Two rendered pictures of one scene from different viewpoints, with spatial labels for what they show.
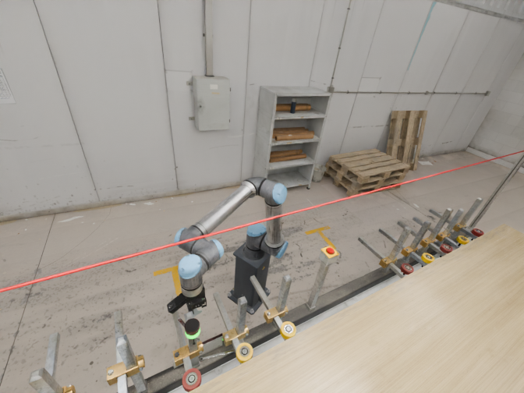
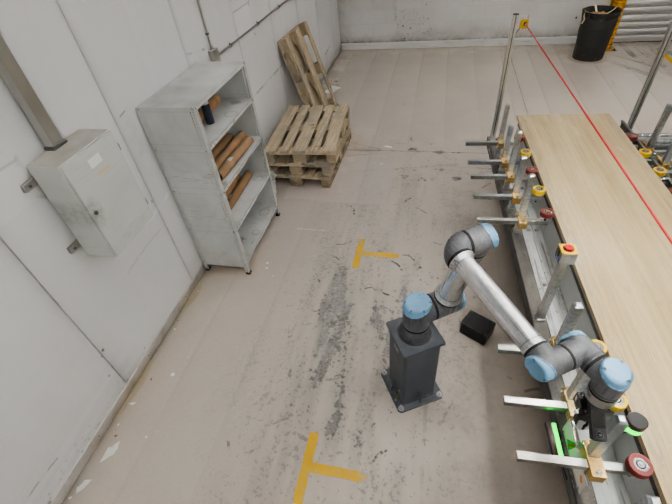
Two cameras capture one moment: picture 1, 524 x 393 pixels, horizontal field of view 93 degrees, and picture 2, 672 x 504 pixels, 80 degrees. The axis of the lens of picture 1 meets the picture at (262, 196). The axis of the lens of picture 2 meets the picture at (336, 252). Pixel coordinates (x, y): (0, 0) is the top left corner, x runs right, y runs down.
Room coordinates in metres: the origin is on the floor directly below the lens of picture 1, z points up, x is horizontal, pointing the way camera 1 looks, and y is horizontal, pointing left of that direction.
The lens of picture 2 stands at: (0.81, 1.24, 2.54)
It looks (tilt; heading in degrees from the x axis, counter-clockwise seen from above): 43 degrees down; 315
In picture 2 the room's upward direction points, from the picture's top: 7 degrees counter-clockwise
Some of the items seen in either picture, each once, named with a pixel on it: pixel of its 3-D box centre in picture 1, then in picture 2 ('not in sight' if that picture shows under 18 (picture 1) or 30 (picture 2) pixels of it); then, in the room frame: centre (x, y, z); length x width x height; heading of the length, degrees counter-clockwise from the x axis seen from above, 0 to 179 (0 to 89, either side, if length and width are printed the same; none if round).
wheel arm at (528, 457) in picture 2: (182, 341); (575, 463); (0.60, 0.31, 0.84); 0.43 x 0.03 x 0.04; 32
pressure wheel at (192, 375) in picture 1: (192, 383); (635, 469); (0.43, 0.21, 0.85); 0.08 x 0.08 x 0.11
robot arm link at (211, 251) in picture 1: (207, 253); (580, 351); (0.76, 0.21, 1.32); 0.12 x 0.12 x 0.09; 62
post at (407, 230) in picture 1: (394, 252); (523, 206); (1.36, -1.03, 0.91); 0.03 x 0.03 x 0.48; 32
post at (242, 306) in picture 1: (240, 326); (574, 391); (0.70, 0.03, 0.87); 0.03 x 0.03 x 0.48; 32
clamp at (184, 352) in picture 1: (189, 352); (593, 460); (0.55, 0.26, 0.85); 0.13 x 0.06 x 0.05; 122
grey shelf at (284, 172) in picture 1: (288, 143); (224, 173); (3.62, -0.30, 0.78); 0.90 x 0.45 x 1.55; 119
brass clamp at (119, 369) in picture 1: (126, 369); not in sight; (0.42, 0.48, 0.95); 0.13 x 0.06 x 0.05; 122
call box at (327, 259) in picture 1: (328, 256); (566, 254); (0.97, -0.40, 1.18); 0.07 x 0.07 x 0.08; 32
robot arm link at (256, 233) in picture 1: (256, 235); (418, 311); (1.48, 0.00, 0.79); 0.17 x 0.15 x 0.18; 62
